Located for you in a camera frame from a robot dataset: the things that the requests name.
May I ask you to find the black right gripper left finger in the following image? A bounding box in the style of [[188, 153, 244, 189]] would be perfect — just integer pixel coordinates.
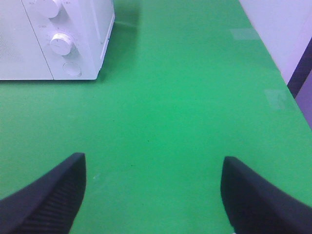
[[0, 153, 86, 234]]

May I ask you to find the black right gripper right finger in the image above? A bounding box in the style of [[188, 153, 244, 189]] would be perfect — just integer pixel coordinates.
[[220, 156, 312, 234]]

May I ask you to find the round white door button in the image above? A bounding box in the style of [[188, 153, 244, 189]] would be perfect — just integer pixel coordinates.
[[63, 62, 82, 77]]

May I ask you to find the white microwave door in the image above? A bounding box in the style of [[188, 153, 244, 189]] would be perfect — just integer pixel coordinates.
[[0, 0, 53, 80]]

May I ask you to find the white timer knob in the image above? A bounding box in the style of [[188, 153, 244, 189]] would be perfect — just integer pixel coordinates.
[[50, 33, 74, 56]]

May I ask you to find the white microwave oven body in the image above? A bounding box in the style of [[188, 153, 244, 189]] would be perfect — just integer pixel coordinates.
[[22, 0, 115, 80]]

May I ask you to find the upper white power knob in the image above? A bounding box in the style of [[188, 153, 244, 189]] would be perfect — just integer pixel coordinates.
[[35, 0, 62, 18]]

